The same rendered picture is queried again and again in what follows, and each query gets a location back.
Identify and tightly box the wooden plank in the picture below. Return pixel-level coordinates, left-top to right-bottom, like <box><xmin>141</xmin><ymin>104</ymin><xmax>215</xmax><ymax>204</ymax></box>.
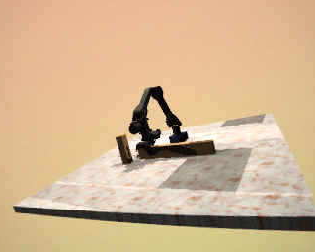
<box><xmin>135</xmin><ymin>140</ymin><xmax>216</xmax><ymax>160</ymax></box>

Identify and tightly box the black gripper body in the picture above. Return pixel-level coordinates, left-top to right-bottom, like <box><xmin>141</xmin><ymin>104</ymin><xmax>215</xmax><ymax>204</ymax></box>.
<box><xmin>136</xmin><ymin>128</ymin><xmax>154</xmax><ymax>149</ymax></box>

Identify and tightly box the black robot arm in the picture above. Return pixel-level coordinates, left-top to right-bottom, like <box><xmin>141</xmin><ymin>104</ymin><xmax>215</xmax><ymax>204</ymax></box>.
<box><xmin>129</xmin><ymin>86</ymin><xmax>182</xmax><ymax>140</ymax></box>

